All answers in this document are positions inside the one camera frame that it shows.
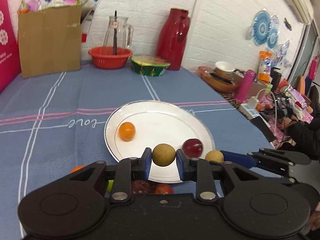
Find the small tan longan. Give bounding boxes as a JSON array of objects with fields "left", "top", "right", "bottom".
[{"left": 205, "top": 150, "right": 224, "bottom": 163}]

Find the dark red plum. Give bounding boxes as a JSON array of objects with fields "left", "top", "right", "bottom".
[{"left": 182, "top": 138, "right": 203, "bottom": 159}]

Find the brown longan fruit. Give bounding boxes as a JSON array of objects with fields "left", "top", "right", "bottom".
[{"left": 152, "top": 144, "right": 176, "bottom": 167}]

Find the small orange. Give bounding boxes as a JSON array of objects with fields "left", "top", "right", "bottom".
[{"left": 119, "top": 122, "right": 136, "bottom": 141}]

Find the red tomato fruit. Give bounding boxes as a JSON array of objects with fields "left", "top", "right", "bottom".
[{"left": 153, "top": 184, "right": 174, "bottom": 194}]

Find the large orange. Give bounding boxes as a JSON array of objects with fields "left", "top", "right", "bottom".
[{"left": 70, "top": 165, "right": 85, "bottom": 173}]

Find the white power strip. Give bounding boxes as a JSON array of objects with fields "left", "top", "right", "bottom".
[{"left": 239, "top": 96, "right": 260, "bottom": 120}]

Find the white porcelain plate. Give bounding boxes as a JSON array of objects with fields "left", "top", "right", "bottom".
[{"left": 103, "top": 100, "right": 216, "bottom": 184}]

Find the pink bottle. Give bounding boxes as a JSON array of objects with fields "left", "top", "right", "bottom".
[{"left": 235, "top": 69, "right": 256, "bottom": 103}]

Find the blue striped tablecloth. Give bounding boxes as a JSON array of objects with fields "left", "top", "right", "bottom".
[{"left": 1, "top": 64, "right": 271, "bottom": 239}]

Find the green decorated bowl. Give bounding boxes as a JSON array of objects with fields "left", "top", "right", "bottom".
[{"left": 130, "top": 55, "right": 170, "bottom": 76}]

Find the red plastic basket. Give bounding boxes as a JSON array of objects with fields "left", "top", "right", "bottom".
[{"left": 88, "top": 47, "right": 133, "bottom": 69}]

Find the red thermos jug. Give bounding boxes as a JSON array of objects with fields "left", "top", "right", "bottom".
[{"left": 155, "top": 8, "right": 190, "bottom": 70}]

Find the glass pitcher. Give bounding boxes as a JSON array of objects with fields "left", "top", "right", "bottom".
[{"left": 103, "top": 10, "right": 134, "bottom": 55}]

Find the blue paper fan decoration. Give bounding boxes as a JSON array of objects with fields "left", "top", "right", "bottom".
[{"left": 247, "top": 10, "right": 271, "bottom": 46}]

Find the cardboard box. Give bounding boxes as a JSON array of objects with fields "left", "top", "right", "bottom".
[{"left": 18, "top": 6, "right": 83, "bottom": 79}]

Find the pink tote bag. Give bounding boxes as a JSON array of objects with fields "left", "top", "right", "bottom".
[{"left": 0, "top": 0, "right": 21, "bottom": 92}]

